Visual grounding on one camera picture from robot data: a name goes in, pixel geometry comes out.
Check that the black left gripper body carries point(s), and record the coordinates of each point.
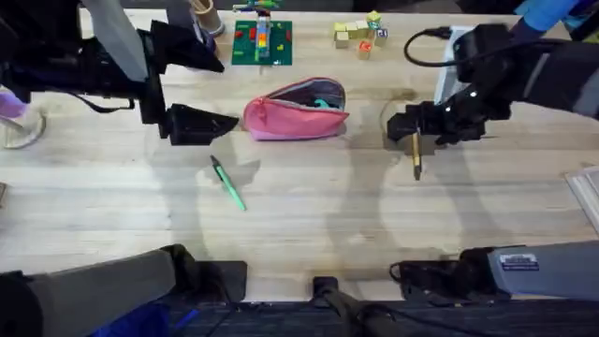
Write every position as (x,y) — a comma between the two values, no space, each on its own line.
(70,70)

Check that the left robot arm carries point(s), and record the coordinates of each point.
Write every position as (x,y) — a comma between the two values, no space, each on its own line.
(93,285)

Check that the colourful toy block build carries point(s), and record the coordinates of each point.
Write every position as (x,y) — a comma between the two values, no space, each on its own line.
(257,4)

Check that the beige cardboard tube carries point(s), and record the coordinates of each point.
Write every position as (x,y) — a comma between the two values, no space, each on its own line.
(208,16)

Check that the left wrist upright plate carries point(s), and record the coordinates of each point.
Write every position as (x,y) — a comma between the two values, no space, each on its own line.
(119,42)

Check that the heap of wooden toy blocks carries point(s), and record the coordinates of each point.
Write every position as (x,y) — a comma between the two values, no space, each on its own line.
(351,33)

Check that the green pen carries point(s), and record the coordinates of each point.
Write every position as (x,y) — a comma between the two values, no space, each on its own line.
(228,183)

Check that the person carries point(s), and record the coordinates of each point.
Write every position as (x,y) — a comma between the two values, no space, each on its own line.
(543,11)

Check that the green board with toy blocks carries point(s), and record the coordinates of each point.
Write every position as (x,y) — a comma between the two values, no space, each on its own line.
(245,44)

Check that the black rail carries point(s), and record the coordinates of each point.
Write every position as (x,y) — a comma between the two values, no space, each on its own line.
(444,320)

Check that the yellow pen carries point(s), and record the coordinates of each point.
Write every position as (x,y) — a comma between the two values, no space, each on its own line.
(416,159)

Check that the pink zip bag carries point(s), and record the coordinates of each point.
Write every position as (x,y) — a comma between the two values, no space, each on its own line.
(290,119)

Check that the purple object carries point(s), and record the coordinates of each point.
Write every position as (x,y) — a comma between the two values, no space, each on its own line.
(10,105)

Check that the white flat box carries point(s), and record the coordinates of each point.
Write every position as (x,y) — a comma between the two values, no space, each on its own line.
(447,77)

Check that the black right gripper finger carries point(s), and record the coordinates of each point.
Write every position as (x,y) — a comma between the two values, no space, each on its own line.
(412,119)
(463,136)

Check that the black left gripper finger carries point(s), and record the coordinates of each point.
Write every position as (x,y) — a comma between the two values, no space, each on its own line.
(196,124)
(182,47)

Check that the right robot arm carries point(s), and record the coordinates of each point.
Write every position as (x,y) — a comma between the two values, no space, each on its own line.
(552,269)

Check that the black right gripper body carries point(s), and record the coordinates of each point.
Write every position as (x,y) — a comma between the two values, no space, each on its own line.
(477,105)

